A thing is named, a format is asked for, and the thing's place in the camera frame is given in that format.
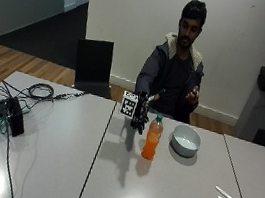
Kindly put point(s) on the orange drink bottle green cap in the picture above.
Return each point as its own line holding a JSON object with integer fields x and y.
{"x": 152, "y": 139}

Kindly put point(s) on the white cube with black markers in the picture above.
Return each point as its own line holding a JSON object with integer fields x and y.
{"x": 128, "y": 104}

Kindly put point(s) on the the person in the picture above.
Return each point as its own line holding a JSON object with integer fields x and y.
{"x": 176, "y": 75}

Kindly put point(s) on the pale grey bowl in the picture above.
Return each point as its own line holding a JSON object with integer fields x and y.
{"x": 185, "y": 141}

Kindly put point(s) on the black chair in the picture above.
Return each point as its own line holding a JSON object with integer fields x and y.
{"x": 93, "y": 65}

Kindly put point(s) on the white marker with red cap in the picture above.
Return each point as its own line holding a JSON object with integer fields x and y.
{"x": 228, "y": 196}

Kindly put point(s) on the upright black device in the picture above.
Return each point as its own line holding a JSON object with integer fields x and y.
{"x": 15, "y": 117}

